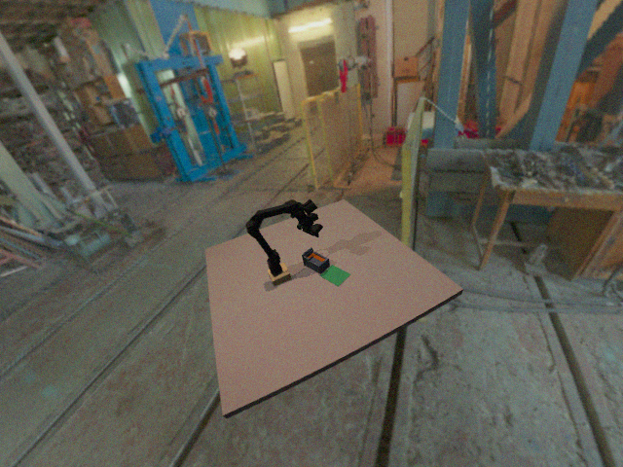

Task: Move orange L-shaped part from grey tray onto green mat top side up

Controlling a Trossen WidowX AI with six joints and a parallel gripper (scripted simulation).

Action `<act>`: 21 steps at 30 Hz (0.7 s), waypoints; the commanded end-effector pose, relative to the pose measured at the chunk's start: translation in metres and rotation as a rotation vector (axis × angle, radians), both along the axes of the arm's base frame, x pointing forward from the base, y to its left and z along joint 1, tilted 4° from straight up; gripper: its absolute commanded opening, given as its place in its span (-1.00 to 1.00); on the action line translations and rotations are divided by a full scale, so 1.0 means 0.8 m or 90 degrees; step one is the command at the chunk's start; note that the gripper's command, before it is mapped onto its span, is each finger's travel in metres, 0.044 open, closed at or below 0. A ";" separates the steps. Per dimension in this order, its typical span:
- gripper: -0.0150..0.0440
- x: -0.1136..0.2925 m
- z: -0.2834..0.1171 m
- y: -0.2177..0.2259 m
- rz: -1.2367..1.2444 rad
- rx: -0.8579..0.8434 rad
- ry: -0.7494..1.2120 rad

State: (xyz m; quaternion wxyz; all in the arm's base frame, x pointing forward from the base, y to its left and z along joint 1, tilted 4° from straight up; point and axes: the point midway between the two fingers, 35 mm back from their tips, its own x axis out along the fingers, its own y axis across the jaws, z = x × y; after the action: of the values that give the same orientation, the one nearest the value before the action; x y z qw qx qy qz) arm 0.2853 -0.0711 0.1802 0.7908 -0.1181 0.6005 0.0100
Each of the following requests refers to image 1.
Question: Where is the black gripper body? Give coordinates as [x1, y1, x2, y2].
[297, 216, 323, 234]

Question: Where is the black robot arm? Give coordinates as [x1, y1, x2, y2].
[246, 199, 318, 277]

